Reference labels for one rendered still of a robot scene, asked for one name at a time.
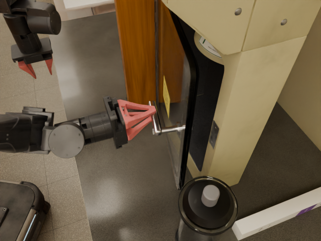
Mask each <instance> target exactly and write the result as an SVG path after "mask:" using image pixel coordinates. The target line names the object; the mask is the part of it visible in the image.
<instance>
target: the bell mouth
mask: <svg viewBox="0 0 321 241"><path fill-rule="evenodd" d="M194 42H195V44H196V46H197V48H198V49H199V51H200V52H201V53H202V54H203V55H205V56H206V57H208V58H209V59H211V60H213V61H215V62H217V63H219V64H222V65H224V63H223V60H222V58H221V56H220V55H219V53H218V52H217V51H216V50H215V49H214V47H213V46H212V45H211V44H210V43H209V42H208V41H207V40H206V39H204V38H203V37H202V36H201V35H200V34H199V33H198V32H196V31H195V34H194Z"/></svg>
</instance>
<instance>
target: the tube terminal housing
mask: <svg viewBox="0 0 321 241"><path fill-rule="evenodd" d="M320 7H321V0H255V1H254V5H253V8H252V11H251V15H250V19H249V23H248V26H247V30H246V34H245V38H244V41H243V45H242V49H241V51H240V52H238V53H234V54H230V55H224V54H222V53H221V52H220V51H219V50H217V49H216V48H215V47H214V46H213V45H212V46H213V47H214V49H215V50H216V51H217V52H218V53H219V55H220V56H221V58H222V60H223V63H224V67H225V70H224V76H223V80H222V84H221V88H220V92H219V97H218V101H217V105H216V109H215V114H214V119H213V120H214V121H215V123H216V124H217V126H218V127H219V132H218V136H217V139H216V143H215V147H214V149H213V148H212V146H211V144H210V143H209V141H208V145H207V149H206V153H205V157H204V162H203V167H202V171H199V170H198V169H197V167H196V165H195V163H194V161H193V159H192V157H191V155H190V154H189V153H188V160H187V167H188V169H189V171H190V173H191V175H192V177H193V178H196V177H199V176H211V177H215V178H218V179H220V180H222V181H223V182H225V183H226V184H227V185H229V186H233V185H235V184H238V182H239V180H240V178H241V176H242V174H243V172H244V170H245V167H246V165H247V163H248V161H249V159H250V157H251V155H252V152H253V150H254V148H255V146H256V144H257V142H258V139H259V137H260V135H261V133H262V131H263V129H264V127H265V125H266V122H267V121H268V119H269V116H270V114H271V112H272V110H273V108H274V106H275V104H276V101H277V99H278V97H279V95H280V93H281V91H282V89H283V86H284V84H285V82H286V80H287V78H288V76H289V74H290V71H291V69H292V67H293V65H294V63H295V61H296V59H297V56H298V54H299V52H300V50H301V48H302V46H303V44H304V41H305V39H306V37H307V34H308V33H309V31H310V28H311V26H312V24H313V22H314V20H315V18H316V16H317V13H318V11H319V9H320Z"/></svg>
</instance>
